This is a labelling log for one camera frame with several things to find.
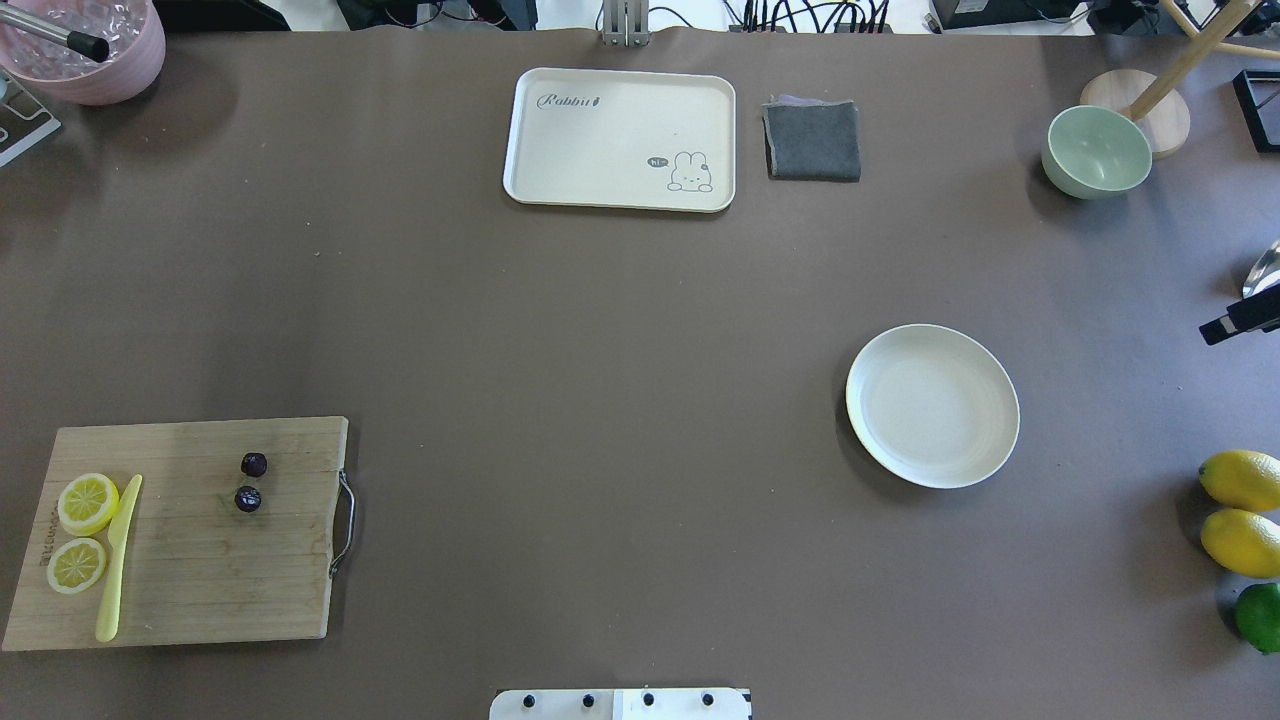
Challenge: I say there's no cream round plate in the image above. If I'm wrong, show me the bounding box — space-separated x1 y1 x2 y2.
844 323 1021 489

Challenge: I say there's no wooden cup stand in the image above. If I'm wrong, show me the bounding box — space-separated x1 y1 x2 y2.
1079 1 1277 160

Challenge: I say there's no cream rabbit tray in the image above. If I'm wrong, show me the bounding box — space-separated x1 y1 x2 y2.
503 67 737 213

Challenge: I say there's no metal muddler black tip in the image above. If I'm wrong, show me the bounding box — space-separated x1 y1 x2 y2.
1 3 110 63

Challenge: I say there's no yellow lemon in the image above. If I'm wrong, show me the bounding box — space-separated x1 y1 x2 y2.
1199 509 1279 578
1197 448 1279 512

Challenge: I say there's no metal ice scoop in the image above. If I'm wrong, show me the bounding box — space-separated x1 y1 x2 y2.
1242 240 1280 299

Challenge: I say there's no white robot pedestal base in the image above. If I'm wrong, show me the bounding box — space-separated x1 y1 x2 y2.
488 687 754 719

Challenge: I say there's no lemon slice near board edge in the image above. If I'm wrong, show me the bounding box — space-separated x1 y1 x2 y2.
56 473 122 537

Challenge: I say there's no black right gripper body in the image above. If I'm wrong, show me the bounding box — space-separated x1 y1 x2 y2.
1199 296 1279 346

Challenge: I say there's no green lime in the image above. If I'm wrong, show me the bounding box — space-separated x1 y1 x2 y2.
1234 582 1279 653

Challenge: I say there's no grey folded cloth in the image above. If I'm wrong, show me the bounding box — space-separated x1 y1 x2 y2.
762 95 861 183

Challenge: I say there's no yellow plastic knife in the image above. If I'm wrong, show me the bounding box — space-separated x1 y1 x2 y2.
93 474 145 643

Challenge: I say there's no mint green bowl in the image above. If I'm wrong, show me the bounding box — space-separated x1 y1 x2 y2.
1039 105 1155 200

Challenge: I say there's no pink bowl with ice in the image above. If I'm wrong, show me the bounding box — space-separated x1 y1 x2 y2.
1 1 166 106

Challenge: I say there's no white wire cup rack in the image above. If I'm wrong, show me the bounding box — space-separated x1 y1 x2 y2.
1 70 61 167

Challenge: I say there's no wooden cutting board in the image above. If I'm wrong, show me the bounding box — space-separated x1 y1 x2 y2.
3 416 349 652

